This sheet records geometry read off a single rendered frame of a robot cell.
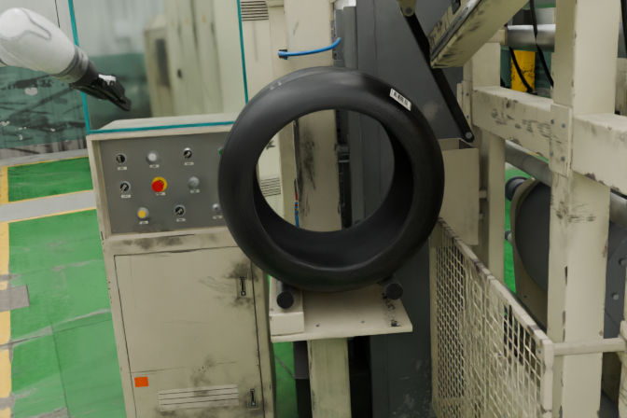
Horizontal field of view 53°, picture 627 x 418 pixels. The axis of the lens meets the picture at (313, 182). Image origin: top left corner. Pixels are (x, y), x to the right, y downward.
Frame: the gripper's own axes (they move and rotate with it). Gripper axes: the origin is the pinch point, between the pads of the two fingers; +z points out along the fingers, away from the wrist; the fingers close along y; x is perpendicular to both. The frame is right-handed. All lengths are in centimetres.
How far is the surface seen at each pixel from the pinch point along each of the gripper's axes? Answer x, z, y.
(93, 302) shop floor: -37, 214, -148
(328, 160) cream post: -4, 41, 46
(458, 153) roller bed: -2, 46, 84
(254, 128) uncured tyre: -10.5, -3.0, 39.4
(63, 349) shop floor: -65, 165, -128
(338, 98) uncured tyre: -3, 0, 59
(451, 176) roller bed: -8, 49, 82
